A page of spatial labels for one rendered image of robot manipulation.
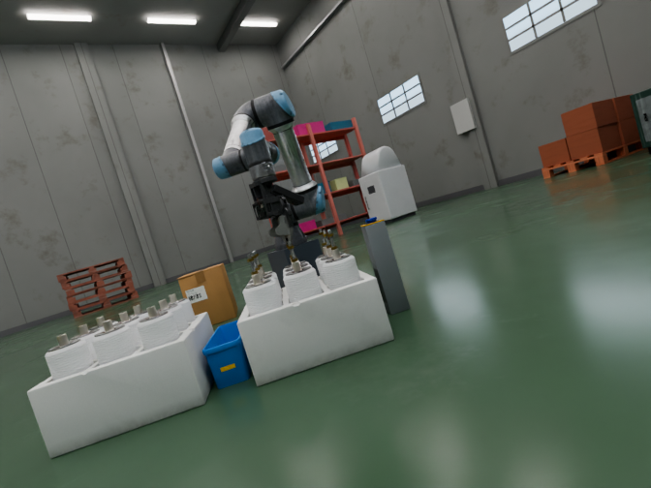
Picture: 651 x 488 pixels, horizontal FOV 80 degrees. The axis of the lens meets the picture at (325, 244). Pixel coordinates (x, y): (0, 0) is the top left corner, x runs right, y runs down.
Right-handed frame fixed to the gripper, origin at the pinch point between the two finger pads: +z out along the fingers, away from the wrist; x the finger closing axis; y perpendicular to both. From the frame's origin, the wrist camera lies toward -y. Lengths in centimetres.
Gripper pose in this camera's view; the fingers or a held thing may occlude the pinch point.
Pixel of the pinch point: (290, 239)
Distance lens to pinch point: 123.1
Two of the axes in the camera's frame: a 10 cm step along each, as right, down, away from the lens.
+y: -7.4, 2.6, -6.2
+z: 2.9, 9.5, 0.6
